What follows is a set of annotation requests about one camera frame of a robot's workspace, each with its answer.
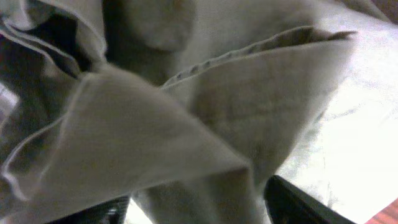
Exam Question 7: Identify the khaki green shorts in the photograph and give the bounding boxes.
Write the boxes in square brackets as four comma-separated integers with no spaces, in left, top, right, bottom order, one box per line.
[0,0,398,224]

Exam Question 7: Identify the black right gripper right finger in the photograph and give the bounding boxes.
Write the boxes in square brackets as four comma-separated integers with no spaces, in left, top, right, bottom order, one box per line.
[264,175,354,224]

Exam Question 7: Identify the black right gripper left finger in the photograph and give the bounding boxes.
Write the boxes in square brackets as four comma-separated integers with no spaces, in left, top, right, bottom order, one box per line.
[48,196,130,224]

